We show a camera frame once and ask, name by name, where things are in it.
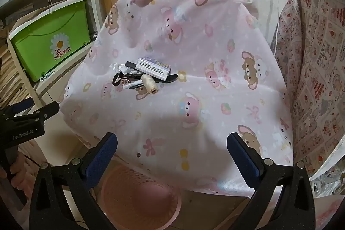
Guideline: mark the white plastic bag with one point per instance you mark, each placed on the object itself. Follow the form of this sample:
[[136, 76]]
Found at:
[[323, 184]]

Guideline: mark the blue white wrapper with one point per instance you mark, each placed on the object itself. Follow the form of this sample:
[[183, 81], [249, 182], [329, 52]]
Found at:
[[47, 75]]

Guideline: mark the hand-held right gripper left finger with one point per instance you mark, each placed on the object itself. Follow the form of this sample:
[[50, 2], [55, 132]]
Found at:
[[101, 157]]

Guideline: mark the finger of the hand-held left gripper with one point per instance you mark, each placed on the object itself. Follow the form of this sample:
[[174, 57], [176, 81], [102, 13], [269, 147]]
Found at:
[[45, 109], [25, 104]]

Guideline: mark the black packet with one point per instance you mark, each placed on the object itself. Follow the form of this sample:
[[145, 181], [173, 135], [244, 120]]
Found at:
[[133, 65]]

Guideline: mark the pink bear-print sheet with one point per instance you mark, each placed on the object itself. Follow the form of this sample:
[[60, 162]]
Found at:
[[188, 30]]

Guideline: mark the pink plastic basket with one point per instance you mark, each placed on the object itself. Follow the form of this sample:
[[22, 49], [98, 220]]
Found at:
[[140, 192]]

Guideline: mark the white tissue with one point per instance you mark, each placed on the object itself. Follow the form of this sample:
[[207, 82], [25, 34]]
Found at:
[[118, 67]]

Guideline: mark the patterned quilted cloth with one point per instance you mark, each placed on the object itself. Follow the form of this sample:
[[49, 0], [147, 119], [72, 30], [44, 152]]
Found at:
[[318, 57]]

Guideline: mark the person's left hand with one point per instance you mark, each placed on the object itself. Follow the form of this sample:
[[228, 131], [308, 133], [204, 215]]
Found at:
[[19, 169]]

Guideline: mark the cream thread spool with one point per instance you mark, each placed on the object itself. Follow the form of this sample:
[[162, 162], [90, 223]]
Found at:
[[149, 84]]

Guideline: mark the black plastic spoon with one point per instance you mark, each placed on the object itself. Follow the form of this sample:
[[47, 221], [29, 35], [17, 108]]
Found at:
[[172, 77]]

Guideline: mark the pink fuzzy garment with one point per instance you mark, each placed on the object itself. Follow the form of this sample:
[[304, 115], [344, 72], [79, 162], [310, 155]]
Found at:
[[333, 212]]

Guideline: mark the small round orange roll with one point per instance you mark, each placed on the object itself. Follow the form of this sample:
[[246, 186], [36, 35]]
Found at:
[[125, 81]]

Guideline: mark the small purple white box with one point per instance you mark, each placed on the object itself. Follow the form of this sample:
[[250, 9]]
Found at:
[[153, 68]]

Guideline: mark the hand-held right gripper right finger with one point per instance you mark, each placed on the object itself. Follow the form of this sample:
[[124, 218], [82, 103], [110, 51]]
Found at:
[[242, 157]]

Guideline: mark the green plastic storage box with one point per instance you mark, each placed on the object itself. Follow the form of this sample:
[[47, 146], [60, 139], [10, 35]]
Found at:
[[45, 30]]

